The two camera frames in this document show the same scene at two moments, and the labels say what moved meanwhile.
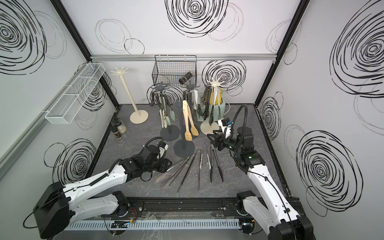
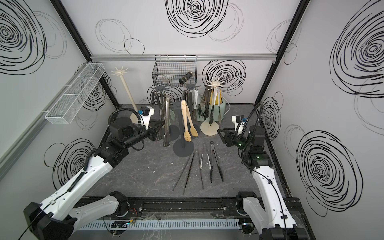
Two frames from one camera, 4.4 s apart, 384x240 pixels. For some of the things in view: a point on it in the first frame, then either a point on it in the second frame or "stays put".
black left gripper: (165, 165) -> (151, 129)
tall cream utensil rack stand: (137, 117) stays put
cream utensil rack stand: (211, 127) stays put
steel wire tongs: (155, 93) stays put
